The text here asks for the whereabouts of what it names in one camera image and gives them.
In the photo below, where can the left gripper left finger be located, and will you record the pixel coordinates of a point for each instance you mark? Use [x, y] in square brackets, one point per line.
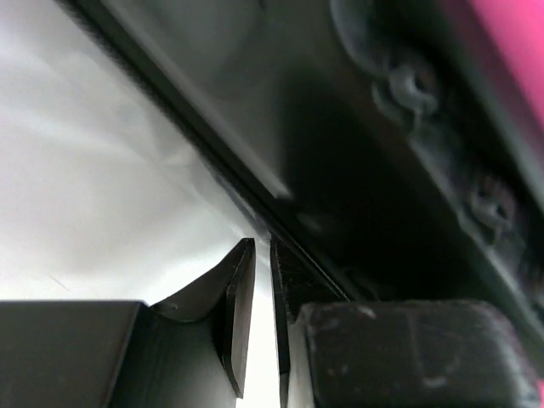
[225, 293]

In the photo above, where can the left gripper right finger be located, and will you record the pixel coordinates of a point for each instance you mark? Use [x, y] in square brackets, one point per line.
[294, 284]

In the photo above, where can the pink kids suitcase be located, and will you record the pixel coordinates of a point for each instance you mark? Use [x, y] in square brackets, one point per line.
[395, 146]

